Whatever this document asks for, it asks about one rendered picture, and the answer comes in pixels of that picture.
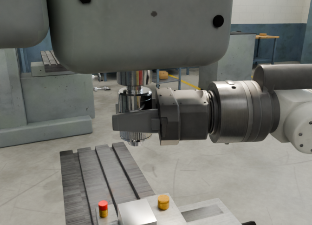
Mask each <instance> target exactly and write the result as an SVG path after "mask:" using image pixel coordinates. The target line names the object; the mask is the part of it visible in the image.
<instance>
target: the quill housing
mask: <svg viewBox="0 0 312 225"><path fill-rule="evenodd" d="M46 2H47V10H48V18H49V28H50V36H51V43H52V49H53V52H54V56H55V57H56V59H57V60H58V62H59V63H60V64H61V65H62V66H63V67H65V68H66V69H67V70H69V71H72V72H74V73H81V74H93V73H113V72H126V71H140V70H154V69H168V68H181V67H195V66H209V65H212V64H214V63H216V62H217V61H219V60H220V59H222V57H223V56H224V55H225V53H226V51H227V50H228V45H229V40H230V29H231V18H232V7H233V0H46Z"/></svg>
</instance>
